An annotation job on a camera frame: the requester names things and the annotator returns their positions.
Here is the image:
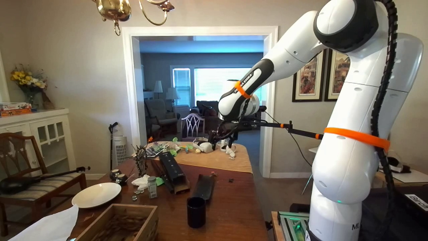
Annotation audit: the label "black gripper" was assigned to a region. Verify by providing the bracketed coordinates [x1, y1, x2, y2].
[212, 117, 247, 145]

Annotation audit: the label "white rounded toy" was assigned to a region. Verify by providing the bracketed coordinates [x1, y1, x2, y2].
[198, 141, 216, 154]

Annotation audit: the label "beige woven table runner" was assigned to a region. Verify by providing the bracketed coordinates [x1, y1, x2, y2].
[152, 141, 255, 174]

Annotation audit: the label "white carved chair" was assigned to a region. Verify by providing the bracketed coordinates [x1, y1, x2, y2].
[180, 112, 208, 141]

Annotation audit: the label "long black box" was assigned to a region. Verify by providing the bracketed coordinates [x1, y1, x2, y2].
[157, 152, 192, 196]

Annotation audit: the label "grey armchair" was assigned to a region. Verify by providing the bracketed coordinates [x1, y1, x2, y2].
[145, 98, 180, 136]

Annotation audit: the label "black cup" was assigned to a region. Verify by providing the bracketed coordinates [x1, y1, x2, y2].
[186, 196, 208, 229]

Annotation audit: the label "narrow framed picture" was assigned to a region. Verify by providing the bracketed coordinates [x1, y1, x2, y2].
[292, 53, 327, 104]

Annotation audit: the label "small glass jar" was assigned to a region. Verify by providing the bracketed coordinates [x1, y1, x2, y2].
[148, 180, 160, 200]

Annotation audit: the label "crumpled white napkin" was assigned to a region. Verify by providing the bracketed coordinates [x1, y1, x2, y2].
[132, 173, 153, 189]

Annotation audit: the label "wooden base board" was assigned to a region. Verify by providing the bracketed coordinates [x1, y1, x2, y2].
[271, 211, 287, 241]

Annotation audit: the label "black small gadget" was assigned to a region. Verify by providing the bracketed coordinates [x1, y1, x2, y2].
[110, 168, 130, 187]

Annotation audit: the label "open wooden box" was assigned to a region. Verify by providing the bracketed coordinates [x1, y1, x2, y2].
[77, 203, 160, 241]

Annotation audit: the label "white round plate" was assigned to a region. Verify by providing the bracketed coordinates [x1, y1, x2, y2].
[71, 181, 124, 211]

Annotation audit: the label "brass chandelier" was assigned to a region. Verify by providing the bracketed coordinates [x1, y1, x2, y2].
[91, 0, 177, 38]

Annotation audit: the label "white glass-door cabinet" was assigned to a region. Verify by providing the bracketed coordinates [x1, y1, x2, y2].
[0, 108, 78, 176]

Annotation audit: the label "yellow flowers in vase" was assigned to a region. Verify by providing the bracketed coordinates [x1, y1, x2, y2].
[10, 66, 50, 113]

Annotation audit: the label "wooden dining chair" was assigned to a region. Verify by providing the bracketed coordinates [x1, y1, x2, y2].
[0, 132, 90, 239]

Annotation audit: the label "orange patterned cloth stack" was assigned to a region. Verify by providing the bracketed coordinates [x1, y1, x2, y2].
[0, 102, 34, 118]

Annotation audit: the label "orange cable strap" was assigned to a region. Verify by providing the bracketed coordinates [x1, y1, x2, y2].
[324, 126, 392, 152]
[233, 81, 253, 101]

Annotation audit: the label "black camera boom rod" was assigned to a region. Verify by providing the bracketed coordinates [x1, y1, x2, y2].
[243, 106, 326, 141]

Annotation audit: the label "dark metal ring statue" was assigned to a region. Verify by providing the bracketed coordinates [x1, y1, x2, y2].
[133, 145, 153, 177]

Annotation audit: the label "white door frame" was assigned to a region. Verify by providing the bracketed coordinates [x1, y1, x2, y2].
[121, 26, 280, 180]

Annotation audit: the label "aluminium base frame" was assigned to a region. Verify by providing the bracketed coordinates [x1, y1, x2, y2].
[277, 211, 312, 241]

